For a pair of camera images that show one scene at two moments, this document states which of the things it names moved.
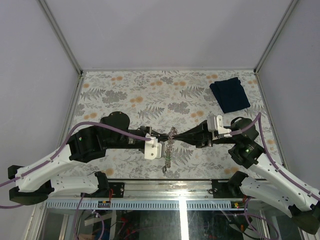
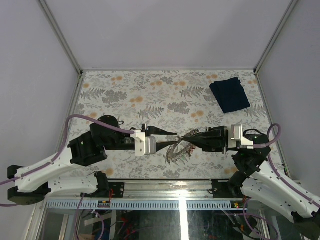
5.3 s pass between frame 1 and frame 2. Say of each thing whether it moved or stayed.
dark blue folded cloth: stayed
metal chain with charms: moved
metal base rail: stayed
